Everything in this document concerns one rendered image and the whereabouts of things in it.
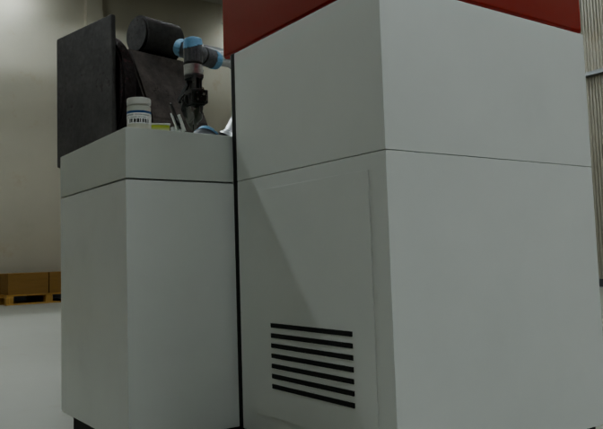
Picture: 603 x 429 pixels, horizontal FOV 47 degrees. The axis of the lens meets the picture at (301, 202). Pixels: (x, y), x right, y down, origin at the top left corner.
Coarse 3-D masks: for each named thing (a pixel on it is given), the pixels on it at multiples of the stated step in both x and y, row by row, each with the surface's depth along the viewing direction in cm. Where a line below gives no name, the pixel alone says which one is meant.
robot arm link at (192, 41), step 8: (184, 40) 273; (192, 40) 271; (200, 40) 273; (184, 48) 272; (192, 48) 271; (200, 48) 273; (184, 56) 272; (192, 56) 271; (200, 56) 272; (184, 64) 272
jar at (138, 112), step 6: (132, 102) 201; (138, 102) 201; (144, 102) 202; (150, 102) 204; (132, 108) 201; (138, 108) 201; (144, 108) 202; (150, 108) 204; (132, 114) 201; (138, 114) 201; (144, 114) 201; (150, 114) 203; (132, 120) 201; (138, 120) 200; (144, 120) 201; (150, 120) 203; (132, 126) 201; (138, 126) 200; (144, 126) 201; (150, 126) 203
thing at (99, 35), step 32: (96, 32) 607; (128, 32) 656; (160, 32) 646; (64, 64) 644; (96, 64) 606; (128, 64) 597; (160, 64) 646; (64, 96) 641; (96, 96) 604; (128, 96) 592; (160, 96) 622; (64, 128) 639; (96, 128) 602
